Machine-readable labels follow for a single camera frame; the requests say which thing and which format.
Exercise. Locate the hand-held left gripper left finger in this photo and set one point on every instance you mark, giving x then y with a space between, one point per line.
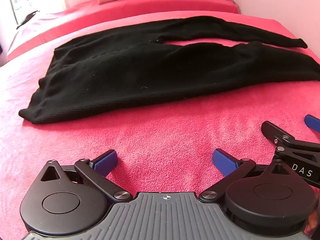
107 162

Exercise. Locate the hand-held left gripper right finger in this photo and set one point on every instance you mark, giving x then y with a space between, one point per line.
224 163

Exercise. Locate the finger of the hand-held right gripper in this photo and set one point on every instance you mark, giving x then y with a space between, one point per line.
277 132
313 122

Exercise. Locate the black knit pants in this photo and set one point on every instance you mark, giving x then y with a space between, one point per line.
140 77

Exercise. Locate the pink bed blanket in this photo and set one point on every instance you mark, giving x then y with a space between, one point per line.
160 135

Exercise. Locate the pink covered mattress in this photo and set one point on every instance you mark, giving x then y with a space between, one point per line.
120 17

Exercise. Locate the small black cloth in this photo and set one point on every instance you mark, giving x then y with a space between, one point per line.
28 18

